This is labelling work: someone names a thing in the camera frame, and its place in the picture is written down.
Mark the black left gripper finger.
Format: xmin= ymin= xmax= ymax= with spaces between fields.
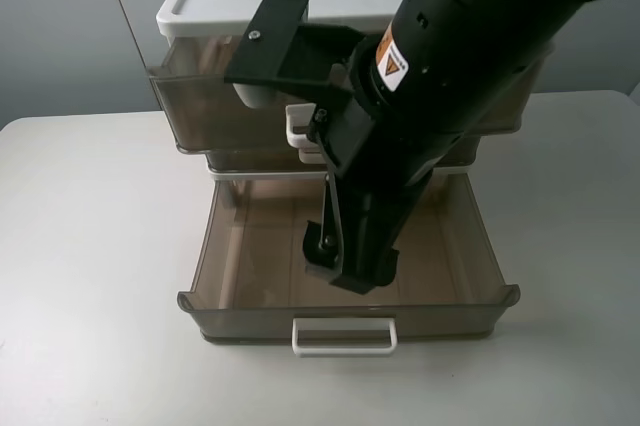
xmin=302 ymin=219 xmax=343 ymax=281

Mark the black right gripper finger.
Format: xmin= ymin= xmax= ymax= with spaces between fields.
xmin=377 ymin=248 xmax=399 ymax=286

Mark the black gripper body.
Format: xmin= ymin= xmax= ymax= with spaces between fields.
xmin=309 ymin=91 xmax=475 ymax=294

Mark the smoky transparent drawer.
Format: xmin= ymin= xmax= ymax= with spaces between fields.
xmin=178 ymin=174 xmax=520 ymax=356
xmin=205 ymin=136 xmax=482 ymax=173
xmin=148 ymin=34 xmax=530 ymax=153

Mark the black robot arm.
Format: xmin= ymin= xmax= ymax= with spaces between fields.
xmin=303 ymin=0 xmax=594 ymax=294

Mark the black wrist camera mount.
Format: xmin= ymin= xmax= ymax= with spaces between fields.
xmin=224 ymin=0 xmax=365 ymax=109

